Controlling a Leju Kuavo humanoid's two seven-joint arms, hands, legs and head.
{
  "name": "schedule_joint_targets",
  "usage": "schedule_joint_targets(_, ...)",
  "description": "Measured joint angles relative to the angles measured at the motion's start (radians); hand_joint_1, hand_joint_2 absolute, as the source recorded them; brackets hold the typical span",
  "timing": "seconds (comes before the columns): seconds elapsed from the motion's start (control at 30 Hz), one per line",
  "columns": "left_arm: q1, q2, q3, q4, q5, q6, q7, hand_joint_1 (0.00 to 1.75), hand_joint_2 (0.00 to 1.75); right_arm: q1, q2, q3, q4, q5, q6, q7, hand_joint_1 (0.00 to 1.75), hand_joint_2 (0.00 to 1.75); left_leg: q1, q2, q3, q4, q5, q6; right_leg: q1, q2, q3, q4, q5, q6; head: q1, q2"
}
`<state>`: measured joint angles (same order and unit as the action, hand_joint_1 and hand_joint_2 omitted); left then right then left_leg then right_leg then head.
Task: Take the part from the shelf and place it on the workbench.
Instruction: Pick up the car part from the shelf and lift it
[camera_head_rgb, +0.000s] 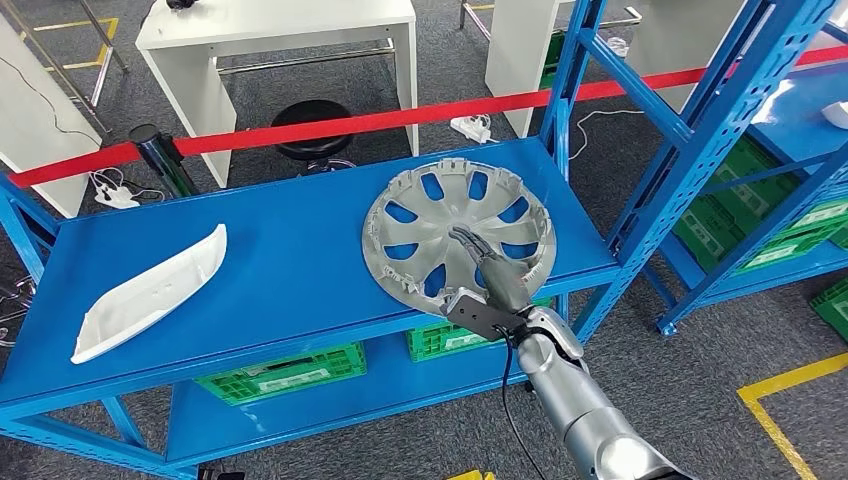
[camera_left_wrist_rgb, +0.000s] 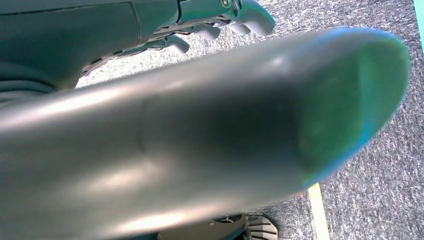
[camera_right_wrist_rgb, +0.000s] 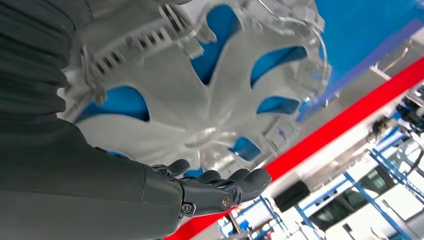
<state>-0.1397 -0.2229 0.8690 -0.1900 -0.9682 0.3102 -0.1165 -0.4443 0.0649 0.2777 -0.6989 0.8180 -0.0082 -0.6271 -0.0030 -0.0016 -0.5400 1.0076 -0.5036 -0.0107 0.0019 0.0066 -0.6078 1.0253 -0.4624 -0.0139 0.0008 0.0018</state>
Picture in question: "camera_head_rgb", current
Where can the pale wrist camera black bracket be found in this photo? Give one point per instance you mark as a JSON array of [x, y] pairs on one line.
[[480, 318]]

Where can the white plastic part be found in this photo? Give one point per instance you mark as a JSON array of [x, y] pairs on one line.
[[838, 116]]

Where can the white rectangular table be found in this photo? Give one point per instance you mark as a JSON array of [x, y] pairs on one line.
[[40, 132], [265, 20], [669, 33], [517, 60]]

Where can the black round stool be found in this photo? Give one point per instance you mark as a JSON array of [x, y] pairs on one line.
[[311, 126]]

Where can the white plastic mirror cover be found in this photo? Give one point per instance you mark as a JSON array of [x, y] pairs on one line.
[[152, 298]]

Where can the red barrier belt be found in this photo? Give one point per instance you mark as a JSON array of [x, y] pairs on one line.
[[371, 123]]

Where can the black barrier post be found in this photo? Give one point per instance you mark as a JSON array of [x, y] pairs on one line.
[[162, 159]]

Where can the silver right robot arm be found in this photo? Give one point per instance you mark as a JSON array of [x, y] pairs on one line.
[[576, 397]]

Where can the blue metal shelf rack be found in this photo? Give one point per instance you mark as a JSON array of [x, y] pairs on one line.
[[285, 265], [795, 112]]

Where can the white power strip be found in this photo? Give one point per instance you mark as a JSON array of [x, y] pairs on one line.
[[116, 197], [470, 129]]

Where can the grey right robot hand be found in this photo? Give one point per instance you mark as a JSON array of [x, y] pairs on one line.
[[503, 281]]

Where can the grey wheel hubcap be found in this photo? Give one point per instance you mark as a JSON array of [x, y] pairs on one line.
[[450, 199]]

